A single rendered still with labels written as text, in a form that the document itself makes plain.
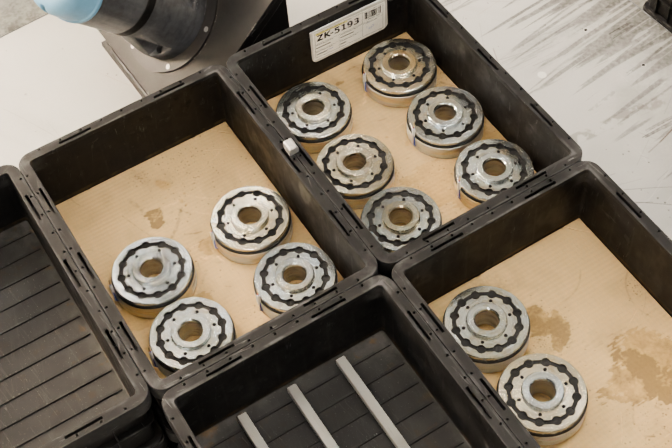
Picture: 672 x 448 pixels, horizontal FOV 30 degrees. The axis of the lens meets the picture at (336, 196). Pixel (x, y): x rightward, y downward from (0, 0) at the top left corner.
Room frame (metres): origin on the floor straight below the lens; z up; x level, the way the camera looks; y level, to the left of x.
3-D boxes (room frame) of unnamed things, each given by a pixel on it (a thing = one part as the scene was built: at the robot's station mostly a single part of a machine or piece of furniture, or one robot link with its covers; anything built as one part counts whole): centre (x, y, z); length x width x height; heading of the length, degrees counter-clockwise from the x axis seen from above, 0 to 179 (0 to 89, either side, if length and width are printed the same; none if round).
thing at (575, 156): (1.05, -0.09, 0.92); 0.40 x 0.30 x 0.02; 27
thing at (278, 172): (0.91, 0.18, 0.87); 0.40 x 0.30 x 0.11; 27
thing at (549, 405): (0.66, -0.21, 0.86); 0.05 x 0.05 x 0.01
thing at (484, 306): (0.76, -0.16, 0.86); 0.05 x 0.05 x 0.01
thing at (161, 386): (0.91, 0.18, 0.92); 0.40 x 0.30 x 0.02; 27
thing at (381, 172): (1.01, -0.03, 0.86); 0.10 x 0.10 x 0.01
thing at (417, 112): (1.08, -0.16, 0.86); 0.10 x 0.10 x 0.01
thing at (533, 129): (1.05, -0.09, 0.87); 0.40 x 0.30 x 0.11; 27
